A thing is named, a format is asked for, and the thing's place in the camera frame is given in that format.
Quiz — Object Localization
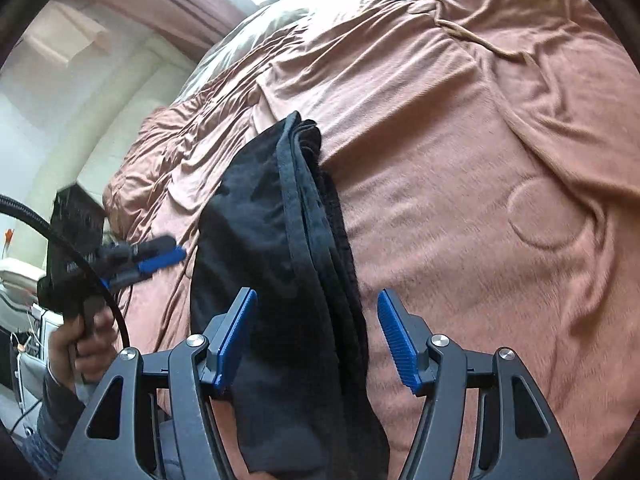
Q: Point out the black pants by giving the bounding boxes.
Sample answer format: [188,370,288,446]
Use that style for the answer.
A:
[190,114,390,479]

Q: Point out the left forearm dark sleeve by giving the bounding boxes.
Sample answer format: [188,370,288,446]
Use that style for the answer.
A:
[22,372,85,479]

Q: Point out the person's left hand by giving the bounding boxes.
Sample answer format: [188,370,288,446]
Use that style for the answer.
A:
[48,308,117,392]

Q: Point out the white bedside furniture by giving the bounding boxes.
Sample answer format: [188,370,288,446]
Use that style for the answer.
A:
[1,257,55,411]

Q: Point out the brown bed blanket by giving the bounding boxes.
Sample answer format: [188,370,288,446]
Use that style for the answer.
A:
[103,0,639,479]

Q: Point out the black braided cable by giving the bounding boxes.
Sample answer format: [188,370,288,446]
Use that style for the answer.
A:
[0,193,132,351]

